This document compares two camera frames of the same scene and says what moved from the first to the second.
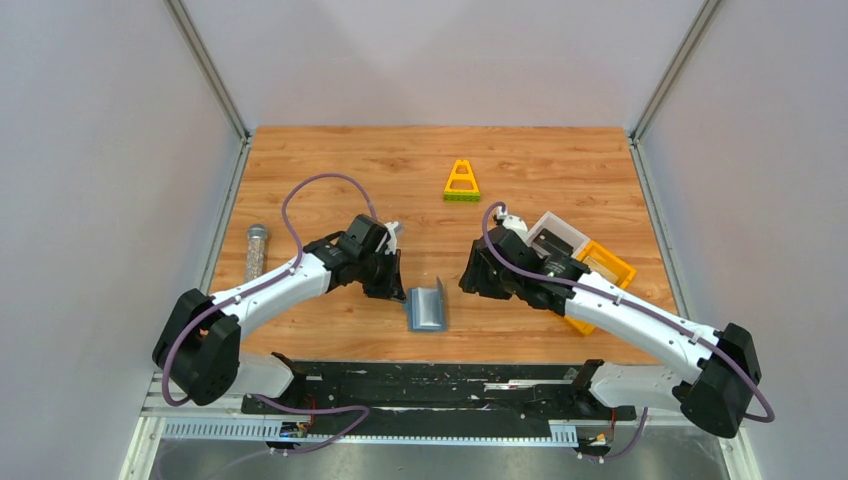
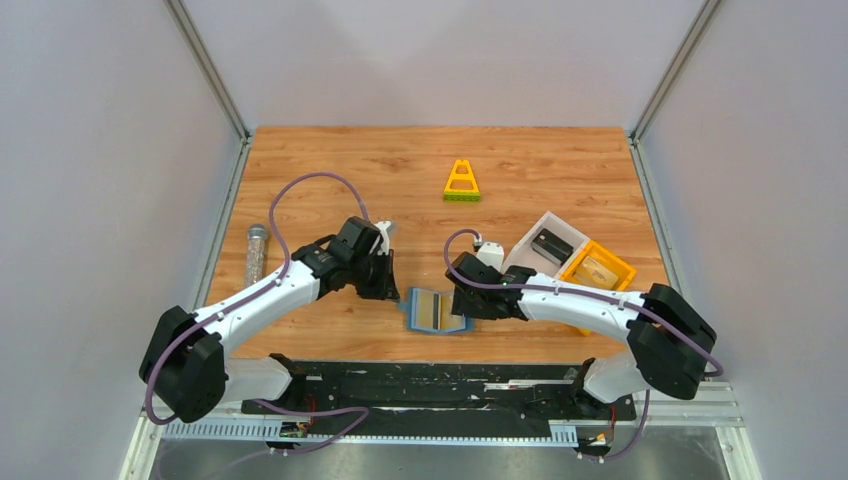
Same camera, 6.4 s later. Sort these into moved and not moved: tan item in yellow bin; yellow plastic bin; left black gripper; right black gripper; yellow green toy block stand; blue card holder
Moved: right black gripper; blue card holder
Not moved: yellow green toy block stand; left black gripper; tan item in yellow bin; yellow plastic bin
